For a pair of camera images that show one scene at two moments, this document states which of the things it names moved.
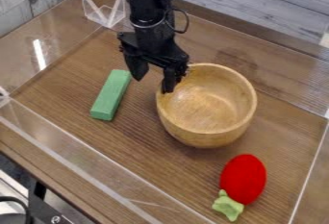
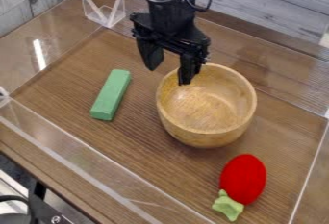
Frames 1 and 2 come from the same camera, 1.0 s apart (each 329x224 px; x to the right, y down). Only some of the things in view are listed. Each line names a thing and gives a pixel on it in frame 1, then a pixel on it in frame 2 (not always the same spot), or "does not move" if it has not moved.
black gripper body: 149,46 to 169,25
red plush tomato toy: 243,181 does not move
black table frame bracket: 41,211 does not move
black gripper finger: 172,74 to 188,67
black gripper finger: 137,64 to 151,52
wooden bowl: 209,107 does not move
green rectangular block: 111,94 does not move
